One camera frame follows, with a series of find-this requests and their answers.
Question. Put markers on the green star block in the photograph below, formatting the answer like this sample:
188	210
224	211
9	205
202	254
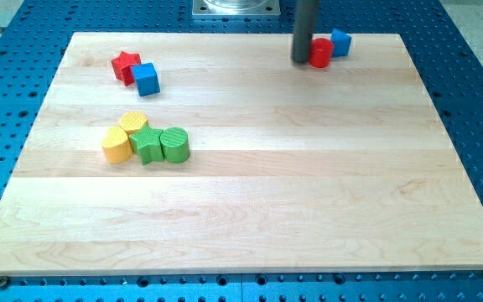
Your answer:
146	144

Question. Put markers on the blue cube block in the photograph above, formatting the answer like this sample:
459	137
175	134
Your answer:
146	79

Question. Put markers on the red star block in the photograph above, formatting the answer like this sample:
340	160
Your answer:
122	66

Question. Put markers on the light wooden board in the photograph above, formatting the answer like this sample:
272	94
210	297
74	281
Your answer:
291	169

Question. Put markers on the green cylinder block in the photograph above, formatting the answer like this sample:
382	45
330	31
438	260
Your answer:
175	145

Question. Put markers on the yellow hexagon block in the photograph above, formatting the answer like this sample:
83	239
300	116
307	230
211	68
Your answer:
132	122

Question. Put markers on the yellow heart block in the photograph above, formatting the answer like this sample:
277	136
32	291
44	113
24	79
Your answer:
116	146

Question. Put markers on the red cylinder block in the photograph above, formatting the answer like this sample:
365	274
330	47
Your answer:
321	52

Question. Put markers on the blue triangle block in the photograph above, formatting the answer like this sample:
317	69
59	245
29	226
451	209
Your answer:
341	42

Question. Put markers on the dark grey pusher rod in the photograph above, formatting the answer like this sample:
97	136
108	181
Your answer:
306	14

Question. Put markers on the blue perforated metal table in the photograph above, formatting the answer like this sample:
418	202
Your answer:
445	39

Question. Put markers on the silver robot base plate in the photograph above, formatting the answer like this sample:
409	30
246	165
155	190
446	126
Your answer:
212	8

